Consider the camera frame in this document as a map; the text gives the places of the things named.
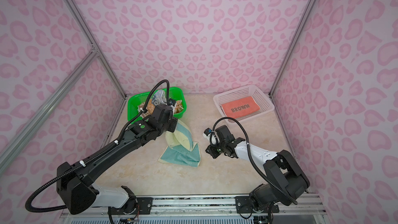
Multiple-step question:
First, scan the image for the aluminium frame post right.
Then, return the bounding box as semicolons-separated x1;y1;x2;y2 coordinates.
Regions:
268;0;319;99

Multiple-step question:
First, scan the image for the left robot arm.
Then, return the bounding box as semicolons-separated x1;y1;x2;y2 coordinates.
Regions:
57;105;178;215

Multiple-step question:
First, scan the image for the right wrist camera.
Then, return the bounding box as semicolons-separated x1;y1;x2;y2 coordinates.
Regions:
203;128;212;141

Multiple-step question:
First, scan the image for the pale yellow teal towel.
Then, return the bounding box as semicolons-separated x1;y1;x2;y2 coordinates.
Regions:
158;120;201;168

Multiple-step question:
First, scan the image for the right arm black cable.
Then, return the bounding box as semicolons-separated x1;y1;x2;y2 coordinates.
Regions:
209;117;299;205

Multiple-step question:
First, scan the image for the orange blue lettered towel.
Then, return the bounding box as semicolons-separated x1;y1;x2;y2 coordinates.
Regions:
146;90;168;114

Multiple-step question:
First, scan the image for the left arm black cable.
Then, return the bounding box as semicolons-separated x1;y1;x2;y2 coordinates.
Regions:
24;79;171;214

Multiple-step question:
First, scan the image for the red brown bear towel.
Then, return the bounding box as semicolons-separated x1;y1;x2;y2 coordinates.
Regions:
221;96;260;119

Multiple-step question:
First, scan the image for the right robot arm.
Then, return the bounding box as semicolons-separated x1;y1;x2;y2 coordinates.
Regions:
203;125;310;214

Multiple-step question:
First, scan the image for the green plastic basket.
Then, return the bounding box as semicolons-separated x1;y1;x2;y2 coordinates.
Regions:
127;87;187;120

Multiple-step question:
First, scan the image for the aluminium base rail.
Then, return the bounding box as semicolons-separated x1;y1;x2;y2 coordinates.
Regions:
59;194;330;224

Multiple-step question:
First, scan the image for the peach patterned towel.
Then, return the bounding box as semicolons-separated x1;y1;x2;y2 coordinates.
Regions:
174;100;184;114

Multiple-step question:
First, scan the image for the white plastic basket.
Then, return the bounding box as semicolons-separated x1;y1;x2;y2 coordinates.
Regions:
213;85;275;122

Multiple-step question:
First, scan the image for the aluminium frame post left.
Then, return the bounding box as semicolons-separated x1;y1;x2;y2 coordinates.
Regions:
63;0;127;99

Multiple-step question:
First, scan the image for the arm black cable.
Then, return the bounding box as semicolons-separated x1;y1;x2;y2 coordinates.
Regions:
24;79;171;214
209;117;299;205

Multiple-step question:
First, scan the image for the aluminium frame post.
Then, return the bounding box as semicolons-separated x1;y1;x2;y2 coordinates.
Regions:
63;0;127;99
268;0;319;99

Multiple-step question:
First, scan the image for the aluminium diagonal frame bar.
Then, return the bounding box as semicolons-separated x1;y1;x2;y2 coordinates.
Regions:
1;49;97;175

